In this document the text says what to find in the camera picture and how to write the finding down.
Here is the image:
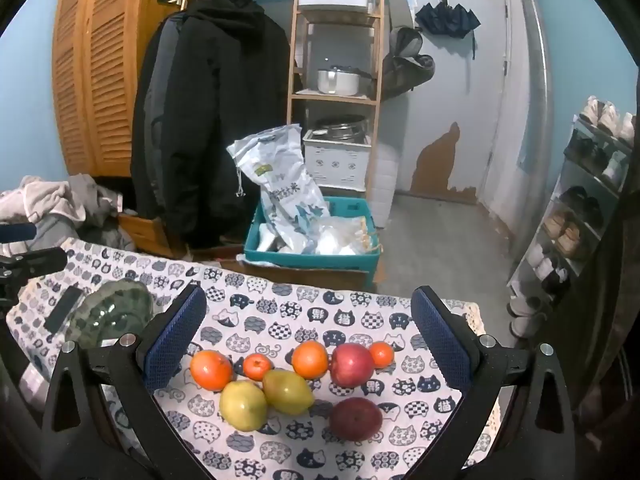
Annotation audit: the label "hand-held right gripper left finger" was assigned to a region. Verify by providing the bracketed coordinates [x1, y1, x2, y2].
[42, 284, 211, 480]

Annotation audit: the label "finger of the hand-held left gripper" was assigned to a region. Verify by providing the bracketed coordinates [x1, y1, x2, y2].
[0, 247, 68, 278]
[0, 224, 39, 244]

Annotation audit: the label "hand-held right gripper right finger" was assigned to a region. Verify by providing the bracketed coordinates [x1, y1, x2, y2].
[411, 285, 576, 480]

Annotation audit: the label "green glass bowl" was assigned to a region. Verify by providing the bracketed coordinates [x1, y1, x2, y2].
[65, 280, 155, 351]

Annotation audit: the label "dark red apple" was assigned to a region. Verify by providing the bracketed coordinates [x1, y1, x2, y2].
[329, 397, 384, 442]

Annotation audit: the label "orange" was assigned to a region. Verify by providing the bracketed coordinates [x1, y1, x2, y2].
[190, 350, 235, 392]
[292, 341, 329, 379]

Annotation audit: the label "pile of clothes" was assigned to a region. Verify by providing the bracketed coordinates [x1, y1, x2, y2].
[0, 174, 138, 261]

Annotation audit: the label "yellow pear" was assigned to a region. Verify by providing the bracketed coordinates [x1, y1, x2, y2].
[219, 380, 269, 432]

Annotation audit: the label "wooden drawer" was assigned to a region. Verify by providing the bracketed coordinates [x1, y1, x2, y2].
[117, 212, 186, 261]

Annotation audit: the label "yellow-green pear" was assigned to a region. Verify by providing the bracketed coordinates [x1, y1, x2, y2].
[262, 369, 315, 416]

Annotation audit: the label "cat print tablecloth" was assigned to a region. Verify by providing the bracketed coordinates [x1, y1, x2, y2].
[7, 237, 503, 480]

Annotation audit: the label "cardboard box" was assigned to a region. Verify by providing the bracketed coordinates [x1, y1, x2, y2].
[220, 255, 381, 293]

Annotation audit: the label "teal plastic crate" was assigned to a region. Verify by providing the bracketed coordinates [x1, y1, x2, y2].
[244, 197, 382, 281]

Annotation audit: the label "clear plastic bags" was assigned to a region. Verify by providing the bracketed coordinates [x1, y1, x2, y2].
[310, 215, 378, 256]

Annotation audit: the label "wooden louvred wardrobe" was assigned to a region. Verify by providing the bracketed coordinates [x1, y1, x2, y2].
[51, 0, 188, 178]

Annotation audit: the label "dark navy jacket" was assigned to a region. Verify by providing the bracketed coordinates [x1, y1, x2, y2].
[131, 14, 183, 226]

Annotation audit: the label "white rice bag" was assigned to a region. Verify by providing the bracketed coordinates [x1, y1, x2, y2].
[226, 124, 331, 251]

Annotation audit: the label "white storage box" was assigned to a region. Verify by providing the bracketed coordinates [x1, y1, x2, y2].
[302, 130, 373, 191]

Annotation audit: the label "grey shoe rack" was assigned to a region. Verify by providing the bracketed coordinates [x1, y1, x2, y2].
[507, 110, 638, 311]

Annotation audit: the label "black hooded coat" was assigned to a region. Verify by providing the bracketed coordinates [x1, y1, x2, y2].
[160, 0, 293, 251]

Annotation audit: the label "steel pot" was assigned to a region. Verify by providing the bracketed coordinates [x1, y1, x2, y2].
[312, 115, 368, 141]

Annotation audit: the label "silver pipe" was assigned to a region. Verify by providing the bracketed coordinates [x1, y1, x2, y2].
[510, 0, 556, 271]

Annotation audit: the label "pale blue door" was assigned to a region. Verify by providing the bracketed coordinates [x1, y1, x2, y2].
[395, 0, 516, 211]

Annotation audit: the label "wooden shelf rack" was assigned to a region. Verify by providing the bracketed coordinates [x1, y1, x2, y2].
[286, 0, 386, 193]

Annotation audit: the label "olive hanging bag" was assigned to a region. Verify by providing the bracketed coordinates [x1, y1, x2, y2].
[382, 25, 436, 96]

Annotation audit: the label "white pot with lid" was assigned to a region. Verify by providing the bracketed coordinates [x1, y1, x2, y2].
[317, 65, 373, 97]

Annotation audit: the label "navy folded umbrella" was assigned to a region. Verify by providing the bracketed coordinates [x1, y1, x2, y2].
[415, 2, 482, 41]

